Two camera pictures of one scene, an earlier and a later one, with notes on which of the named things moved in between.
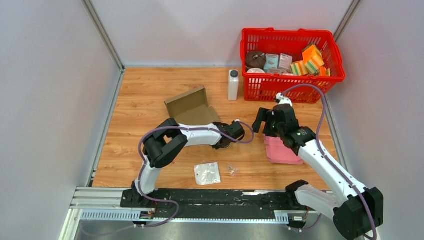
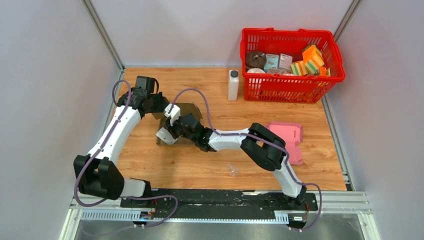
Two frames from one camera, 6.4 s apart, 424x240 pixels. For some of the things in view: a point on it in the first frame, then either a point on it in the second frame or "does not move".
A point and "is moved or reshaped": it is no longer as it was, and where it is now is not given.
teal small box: (272, 61) does not move
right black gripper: (263, 115) -> (172, 128)
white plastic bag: (207, 174) is moved or reshaped
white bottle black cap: (233, 85) does not move
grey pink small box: (285, 61) does not move
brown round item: (255, 60) does not move
